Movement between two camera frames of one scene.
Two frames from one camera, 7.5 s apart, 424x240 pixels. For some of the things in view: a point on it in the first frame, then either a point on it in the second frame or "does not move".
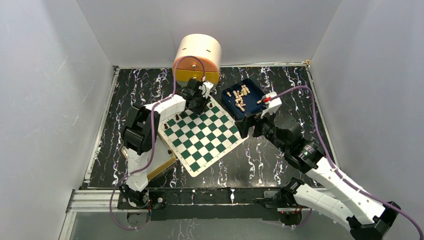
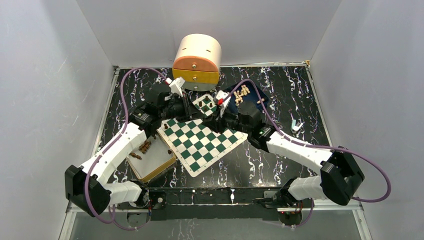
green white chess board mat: (200, 142) does not move
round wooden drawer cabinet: (197, 56) does not move
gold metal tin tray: (163, 157) does not move
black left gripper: (199, 111) to (190, 111)
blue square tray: (243, 97) does not move
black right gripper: (248, 121) to (215, 122)
